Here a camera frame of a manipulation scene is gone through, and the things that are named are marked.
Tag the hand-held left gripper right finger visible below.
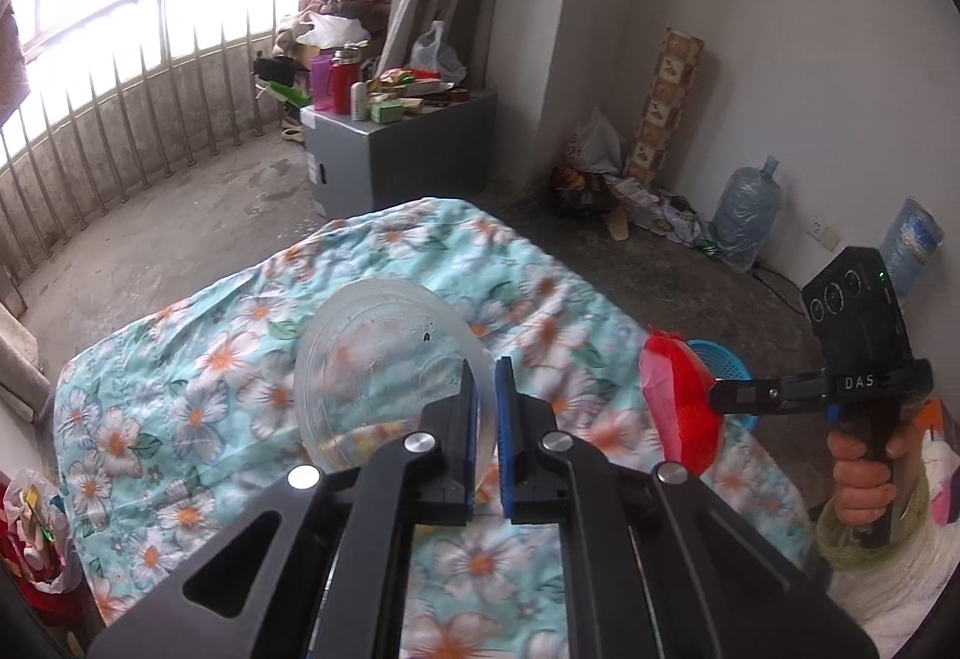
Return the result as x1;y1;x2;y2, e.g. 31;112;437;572
493;355;880;659

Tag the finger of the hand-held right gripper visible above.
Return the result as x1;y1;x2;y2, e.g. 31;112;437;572
709;370;832;399
711;396;835;417

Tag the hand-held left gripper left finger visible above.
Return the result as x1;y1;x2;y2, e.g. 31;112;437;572
86;359;481;659

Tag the blue plastic basket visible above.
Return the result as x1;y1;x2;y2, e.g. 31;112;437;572
685;338;755;433

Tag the red plastic bag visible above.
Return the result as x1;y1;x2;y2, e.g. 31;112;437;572
641;327;728;478

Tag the person's right forearm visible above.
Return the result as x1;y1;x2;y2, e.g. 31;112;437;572
816;438;960;645

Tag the person's right hand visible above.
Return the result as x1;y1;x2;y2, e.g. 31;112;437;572
827;425;922;529

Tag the blue and white packet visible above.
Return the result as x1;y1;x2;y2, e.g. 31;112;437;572
877;195;947;302

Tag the large blue water jug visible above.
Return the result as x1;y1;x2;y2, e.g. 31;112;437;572
708;154;785;275

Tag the floral blanket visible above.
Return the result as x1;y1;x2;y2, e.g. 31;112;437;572
52;198;835;659

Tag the black snack bag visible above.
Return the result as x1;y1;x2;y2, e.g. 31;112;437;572
552;165;620;217

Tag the white plastic bag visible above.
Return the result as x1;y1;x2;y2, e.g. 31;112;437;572
565;106;628;177

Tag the tall patterned cardboard box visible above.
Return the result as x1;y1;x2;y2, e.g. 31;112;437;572
623;27;707;185

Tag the grey cabinet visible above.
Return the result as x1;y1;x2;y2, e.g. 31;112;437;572
300;89;499;219

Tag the red bag with wrappers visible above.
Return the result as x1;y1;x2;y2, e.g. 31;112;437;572
0;468;85;596

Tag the red thermos bottle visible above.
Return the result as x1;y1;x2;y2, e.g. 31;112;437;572
331;47;360;115

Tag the pink bottle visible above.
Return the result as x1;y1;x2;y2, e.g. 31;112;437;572
310;55;335;112

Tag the beige curtain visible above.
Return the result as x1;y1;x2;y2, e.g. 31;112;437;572
0;303;55;424

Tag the clear plastic bag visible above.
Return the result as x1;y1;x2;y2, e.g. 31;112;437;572
408;19;468;85

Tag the white bag on clothes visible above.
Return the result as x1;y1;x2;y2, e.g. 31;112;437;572
295;12;370;50

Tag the metal balcony railing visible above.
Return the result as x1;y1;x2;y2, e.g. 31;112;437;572
0;0;347;304

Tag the brown hanging jacket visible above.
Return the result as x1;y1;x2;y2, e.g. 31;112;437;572
0;3;31;124

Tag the black cable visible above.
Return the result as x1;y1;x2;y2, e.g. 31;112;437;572
748;260;809;317

